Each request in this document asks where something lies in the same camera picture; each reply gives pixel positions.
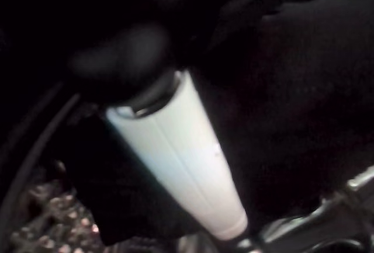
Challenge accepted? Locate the robot right hand black glove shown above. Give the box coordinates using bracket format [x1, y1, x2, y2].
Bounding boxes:
[0, 0, 293, 241]

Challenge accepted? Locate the long black garment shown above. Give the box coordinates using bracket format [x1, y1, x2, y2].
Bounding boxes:
[63, 0, 374, 247]

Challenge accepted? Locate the grey front-load washing machine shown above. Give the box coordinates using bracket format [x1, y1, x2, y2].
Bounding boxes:
[0, 83, 374, 253]

